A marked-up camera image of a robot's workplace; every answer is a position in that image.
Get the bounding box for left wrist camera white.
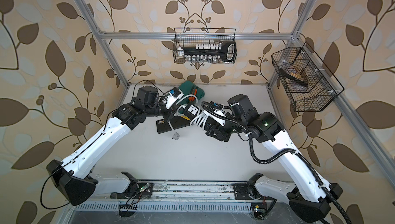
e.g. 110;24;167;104
162;87;184;110

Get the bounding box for black wire basket right wall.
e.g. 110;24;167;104
271;42;345;112

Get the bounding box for black flat case yellow labels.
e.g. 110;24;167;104
156;116;190;134

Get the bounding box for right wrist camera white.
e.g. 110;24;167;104
207;102;225;126

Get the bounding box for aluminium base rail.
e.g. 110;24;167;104
55;181;303;224

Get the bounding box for black socket bit set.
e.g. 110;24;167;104
173;41;237;64

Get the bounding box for black white power strip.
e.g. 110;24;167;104
179;104;201;121

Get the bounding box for black wire basket wall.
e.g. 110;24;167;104
271;42;345;112
172;27;237;65

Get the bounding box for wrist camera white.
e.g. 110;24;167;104
162;87;184;110
207;102;225;126

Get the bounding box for green plastic tool case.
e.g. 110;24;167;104
179;81;205;105

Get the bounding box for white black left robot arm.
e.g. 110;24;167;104
46;86;184;206

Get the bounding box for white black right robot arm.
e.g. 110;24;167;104
201;94;351;224

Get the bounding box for dark tool in right basket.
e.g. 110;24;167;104
280;68;308;87

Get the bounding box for black wire basket back wall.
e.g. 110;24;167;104
172;27;237;65

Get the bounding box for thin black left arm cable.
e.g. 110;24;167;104
39;79;169;211

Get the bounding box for aluminium frame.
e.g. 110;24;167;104
73;0;395;186

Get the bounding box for white power cord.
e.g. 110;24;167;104
166;94;217;141

